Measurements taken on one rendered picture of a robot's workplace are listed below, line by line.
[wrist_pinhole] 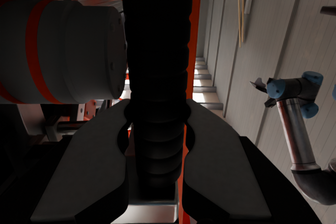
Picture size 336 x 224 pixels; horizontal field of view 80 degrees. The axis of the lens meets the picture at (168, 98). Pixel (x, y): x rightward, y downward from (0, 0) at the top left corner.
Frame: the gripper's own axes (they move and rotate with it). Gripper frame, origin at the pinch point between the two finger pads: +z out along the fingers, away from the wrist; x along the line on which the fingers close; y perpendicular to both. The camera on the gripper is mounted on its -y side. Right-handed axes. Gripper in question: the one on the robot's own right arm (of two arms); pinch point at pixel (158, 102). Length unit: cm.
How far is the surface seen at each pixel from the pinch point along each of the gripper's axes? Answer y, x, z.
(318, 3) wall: 11, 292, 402
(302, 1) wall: 10, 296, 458
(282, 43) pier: 102, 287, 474
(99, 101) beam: 541, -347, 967
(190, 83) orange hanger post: 25, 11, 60
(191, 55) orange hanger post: 14, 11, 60
